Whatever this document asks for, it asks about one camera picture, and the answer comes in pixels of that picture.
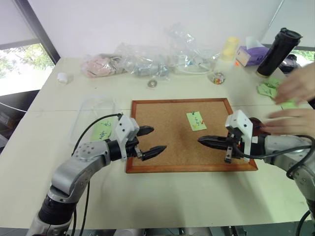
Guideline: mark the person's left hand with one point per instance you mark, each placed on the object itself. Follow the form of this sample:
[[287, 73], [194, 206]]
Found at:
[[295, 121]]

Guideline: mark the small jar of pushpins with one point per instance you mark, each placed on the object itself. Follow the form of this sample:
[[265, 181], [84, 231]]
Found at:
[[219, 78]]

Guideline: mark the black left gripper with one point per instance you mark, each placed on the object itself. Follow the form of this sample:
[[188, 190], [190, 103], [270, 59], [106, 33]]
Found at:
[[131, 148]]

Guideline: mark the pink stuff plastic bag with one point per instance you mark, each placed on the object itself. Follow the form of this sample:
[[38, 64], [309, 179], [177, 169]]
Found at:
[[98, 65]]

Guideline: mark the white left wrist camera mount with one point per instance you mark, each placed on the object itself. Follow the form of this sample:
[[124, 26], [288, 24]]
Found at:
[[125, 129]]

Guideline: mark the crumpled clear plastic bag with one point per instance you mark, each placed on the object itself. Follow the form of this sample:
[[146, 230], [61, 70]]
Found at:
[[189, 46]]

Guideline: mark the black travel tumbler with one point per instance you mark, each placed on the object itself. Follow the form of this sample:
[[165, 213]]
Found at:
[[276, 55]]

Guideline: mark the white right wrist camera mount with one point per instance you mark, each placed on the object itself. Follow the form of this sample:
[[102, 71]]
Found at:
[[242, 123]]

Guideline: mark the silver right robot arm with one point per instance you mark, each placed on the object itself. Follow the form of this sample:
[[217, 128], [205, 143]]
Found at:
[[283, 147]]

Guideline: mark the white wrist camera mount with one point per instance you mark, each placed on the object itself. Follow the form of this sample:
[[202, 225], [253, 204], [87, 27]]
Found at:
[[242, 123], [125, 129]]

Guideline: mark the green sticky note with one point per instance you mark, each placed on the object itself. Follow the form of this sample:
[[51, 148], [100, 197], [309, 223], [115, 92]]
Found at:
[[195, 120]]

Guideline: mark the person's right hand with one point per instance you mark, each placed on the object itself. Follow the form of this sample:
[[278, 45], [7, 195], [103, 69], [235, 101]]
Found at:
[[299, 84]]

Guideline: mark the brown round dish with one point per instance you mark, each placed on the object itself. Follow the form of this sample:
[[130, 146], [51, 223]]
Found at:
[[257, 124]]

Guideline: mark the dark window frame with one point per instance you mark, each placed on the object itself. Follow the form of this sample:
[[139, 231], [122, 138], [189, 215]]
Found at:
[[41, 32]]

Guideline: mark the white bottle cap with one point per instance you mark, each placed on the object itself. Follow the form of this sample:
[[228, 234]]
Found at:
[[62, 77]]

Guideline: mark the dark side furniture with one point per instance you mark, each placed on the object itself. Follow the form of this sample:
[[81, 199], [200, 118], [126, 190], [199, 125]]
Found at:
[[14, 110]]

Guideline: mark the purple tissue box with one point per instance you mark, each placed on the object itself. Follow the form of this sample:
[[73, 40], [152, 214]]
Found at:
[[253, 55]]

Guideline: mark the wood framed cork board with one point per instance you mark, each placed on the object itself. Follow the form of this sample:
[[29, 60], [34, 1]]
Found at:
[[172, 142]]

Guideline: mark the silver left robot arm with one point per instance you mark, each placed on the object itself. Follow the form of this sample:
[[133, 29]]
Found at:
[[81, 161]]

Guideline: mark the pale yellow cup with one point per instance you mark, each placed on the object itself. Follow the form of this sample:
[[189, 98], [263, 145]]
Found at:
[[230, 49]]

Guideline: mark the dark bag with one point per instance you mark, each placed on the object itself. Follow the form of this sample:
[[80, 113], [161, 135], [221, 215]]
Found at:
[[291, 62]]

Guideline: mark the pile of green notes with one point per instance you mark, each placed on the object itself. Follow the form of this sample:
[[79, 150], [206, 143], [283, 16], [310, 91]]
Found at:
[[267, 89]]

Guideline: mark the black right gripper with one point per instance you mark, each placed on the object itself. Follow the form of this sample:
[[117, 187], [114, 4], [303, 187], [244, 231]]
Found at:
[[235, 141]]

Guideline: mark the clear bag with grey items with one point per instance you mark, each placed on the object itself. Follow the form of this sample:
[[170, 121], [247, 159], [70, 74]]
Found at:
[[145, 64]]

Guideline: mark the green note with scribble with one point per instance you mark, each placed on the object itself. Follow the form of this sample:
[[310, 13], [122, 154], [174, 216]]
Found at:
[[102, 130]]

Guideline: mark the clear plastic tray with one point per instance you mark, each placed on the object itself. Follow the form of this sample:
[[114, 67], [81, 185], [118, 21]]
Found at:
[[83, 115]]

